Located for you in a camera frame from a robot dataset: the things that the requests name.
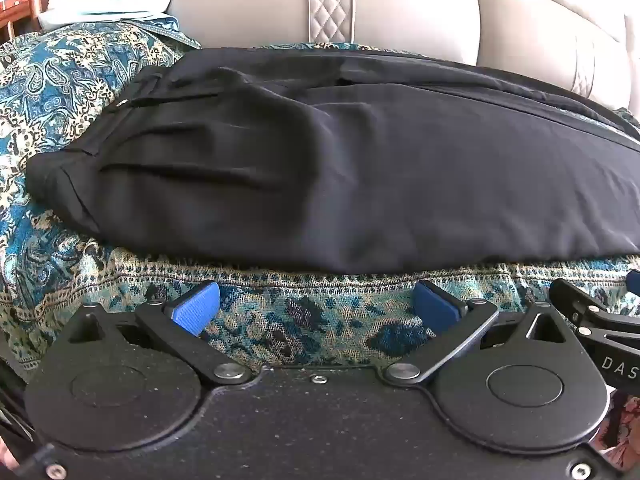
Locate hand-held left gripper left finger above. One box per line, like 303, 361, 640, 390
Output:
65, 280, 252, 387

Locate teal paisley blanket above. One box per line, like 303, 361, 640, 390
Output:
0, 20, 640, 386

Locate wooden furniture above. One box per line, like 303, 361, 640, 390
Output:
0, 0, 52, 43

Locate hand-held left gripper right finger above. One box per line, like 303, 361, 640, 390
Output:
384, 279, 584, 387

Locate black pants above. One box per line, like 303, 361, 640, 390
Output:
24, 47, 640, 276

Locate light blue cloth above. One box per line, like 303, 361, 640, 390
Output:
37, 0, 201, 48

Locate person's floral clothing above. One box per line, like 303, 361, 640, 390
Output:
594, 391, 640, 467

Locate beige leather sofa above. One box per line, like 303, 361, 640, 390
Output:
166, 0, 640, 118

